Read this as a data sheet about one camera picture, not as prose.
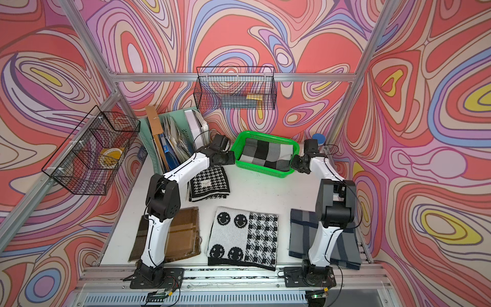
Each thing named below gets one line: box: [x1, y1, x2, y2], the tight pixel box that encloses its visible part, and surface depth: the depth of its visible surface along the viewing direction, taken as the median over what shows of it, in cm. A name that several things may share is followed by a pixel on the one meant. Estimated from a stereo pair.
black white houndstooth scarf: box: [187, 165, 231, 203], surface depth 98 cm
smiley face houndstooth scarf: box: [207, 206, 280, 272], surface depth 82 cm
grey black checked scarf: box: [239, 138, 294, 171], surface depth 113 cm
